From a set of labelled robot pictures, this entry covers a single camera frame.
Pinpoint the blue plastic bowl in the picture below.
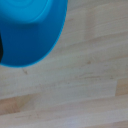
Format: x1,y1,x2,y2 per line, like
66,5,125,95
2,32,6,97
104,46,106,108
0,0,69,69

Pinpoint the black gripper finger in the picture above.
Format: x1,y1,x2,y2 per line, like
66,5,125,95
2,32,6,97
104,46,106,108
0,34,4,65

